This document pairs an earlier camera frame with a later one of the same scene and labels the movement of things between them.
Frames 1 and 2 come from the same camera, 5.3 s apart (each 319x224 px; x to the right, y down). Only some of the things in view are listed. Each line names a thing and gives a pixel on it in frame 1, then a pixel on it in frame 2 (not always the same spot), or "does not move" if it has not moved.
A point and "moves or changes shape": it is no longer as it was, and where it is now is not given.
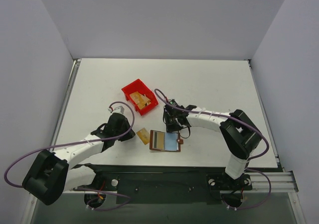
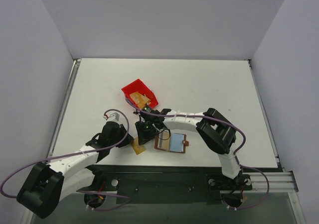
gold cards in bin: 140,99 does not move
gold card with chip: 144,135 moves or changes shape
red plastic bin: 138,85 does not move
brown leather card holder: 172,141 moves or changes shape
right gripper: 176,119 -> 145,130
